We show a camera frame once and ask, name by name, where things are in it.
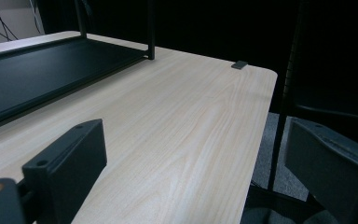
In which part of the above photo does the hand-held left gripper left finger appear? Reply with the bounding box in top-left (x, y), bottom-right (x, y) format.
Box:
top-left (21, 119), bottom-right (108, 224)

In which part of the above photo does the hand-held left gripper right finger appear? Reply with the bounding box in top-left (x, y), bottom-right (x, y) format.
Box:
top-left (283, 117), bottom-right (358, 224)

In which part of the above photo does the black two-tier metal rack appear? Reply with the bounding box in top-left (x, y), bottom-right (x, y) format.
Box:
top-left (0, 0), bottom-right (157, 133)

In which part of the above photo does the small black table clip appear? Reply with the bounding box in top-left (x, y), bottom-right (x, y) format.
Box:
top-left (230, 60), bottom-right (249, 70)

